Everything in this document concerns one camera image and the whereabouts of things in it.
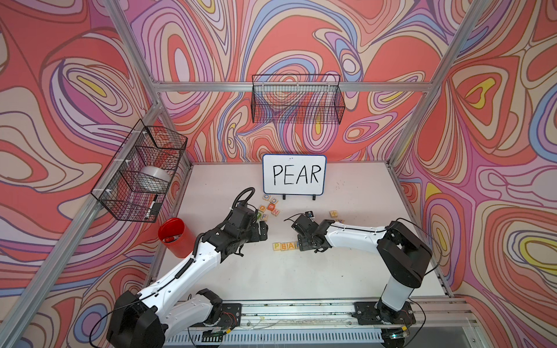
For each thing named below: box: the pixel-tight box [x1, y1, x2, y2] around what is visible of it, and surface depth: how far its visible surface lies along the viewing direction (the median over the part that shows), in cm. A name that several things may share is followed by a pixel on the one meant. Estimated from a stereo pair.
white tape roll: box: [138, 165, 172, 193], surface depth 73 cm
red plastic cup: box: [158, 217, 196, 259], surface depth 83 cm
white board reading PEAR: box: [262, 153, 328, 196], surface depth 103 cm
